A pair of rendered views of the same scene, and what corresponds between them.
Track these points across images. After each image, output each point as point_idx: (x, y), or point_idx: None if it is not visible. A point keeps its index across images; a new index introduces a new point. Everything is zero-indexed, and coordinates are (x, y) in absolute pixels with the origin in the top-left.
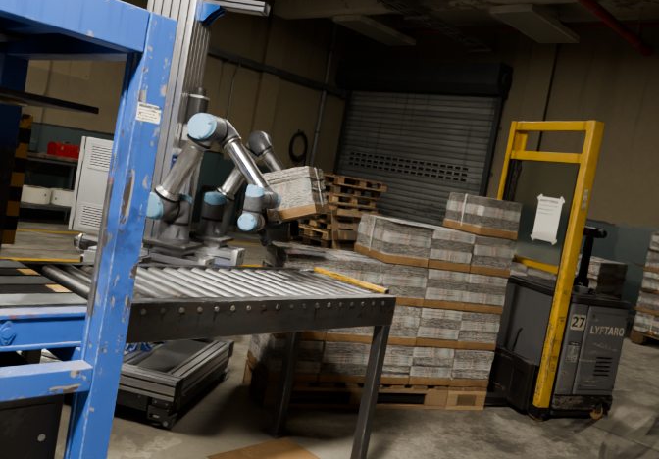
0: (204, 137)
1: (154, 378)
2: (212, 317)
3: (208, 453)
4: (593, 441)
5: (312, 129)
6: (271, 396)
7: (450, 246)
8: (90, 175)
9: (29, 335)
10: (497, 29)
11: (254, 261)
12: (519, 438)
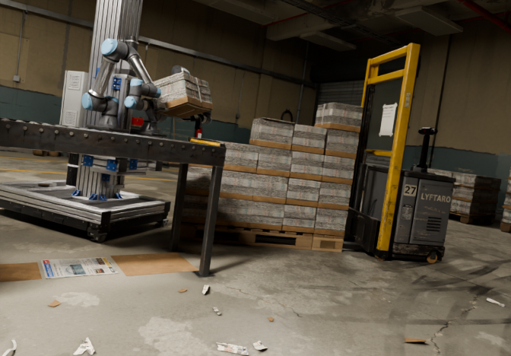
0: (109, 52)
1: (90, 209)
2: (53, 137)
3: (113, 254)
4: (417, 273)
5: (295, 109)
6: (182, 232)
7: (308, 136)
8: (69, 93)
9: None
10: (407, 31)
11: None
12: (356, 267)
